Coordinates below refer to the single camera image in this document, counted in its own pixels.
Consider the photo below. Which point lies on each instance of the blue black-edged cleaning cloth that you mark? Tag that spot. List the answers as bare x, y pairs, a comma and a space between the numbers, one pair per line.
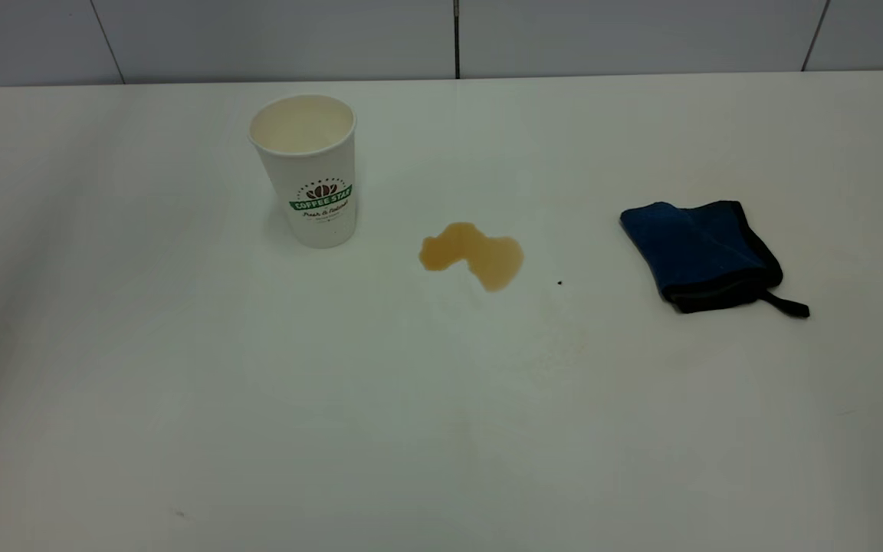
698, 253

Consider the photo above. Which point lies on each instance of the white paper coffee cup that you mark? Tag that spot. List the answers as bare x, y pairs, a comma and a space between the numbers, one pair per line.
311, 184

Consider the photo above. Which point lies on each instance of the brown coffee spill puddle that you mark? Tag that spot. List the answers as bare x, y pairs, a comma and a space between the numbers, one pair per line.
480, 257

